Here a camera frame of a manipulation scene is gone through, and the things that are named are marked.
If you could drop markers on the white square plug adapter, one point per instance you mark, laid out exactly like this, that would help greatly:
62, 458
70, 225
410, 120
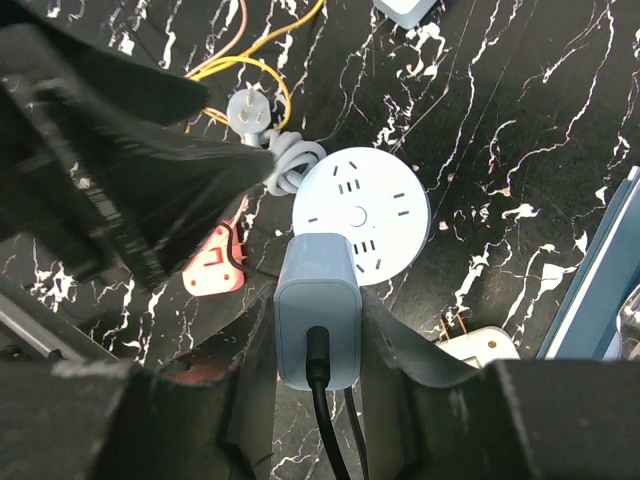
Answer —
481, 347

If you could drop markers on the light blue charger plug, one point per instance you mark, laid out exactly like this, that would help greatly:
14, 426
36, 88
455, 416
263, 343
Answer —
317, 287

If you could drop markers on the dark blue patterned placemat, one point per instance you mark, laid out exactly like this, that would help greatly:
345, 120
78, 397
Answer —
585, 325

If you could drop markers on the pink square plug adapter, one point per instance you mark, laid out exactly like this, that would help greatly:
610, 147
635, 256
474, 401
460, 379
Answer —
211, 271

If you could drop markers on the light blue long power strip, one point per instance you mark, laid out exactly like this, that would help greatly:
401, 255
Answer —
409, 14

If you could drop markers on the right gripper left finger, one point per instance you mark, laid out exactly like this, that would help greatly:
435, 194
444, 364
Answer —
100, 189

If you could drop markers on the round light blue power socket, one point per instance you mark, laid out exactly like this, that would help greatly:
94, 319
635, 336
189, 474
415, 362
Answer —
374, 200

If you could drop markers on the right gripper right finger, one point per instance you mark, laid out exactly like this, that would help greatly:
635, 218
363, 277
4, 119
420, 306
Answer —
428, 415

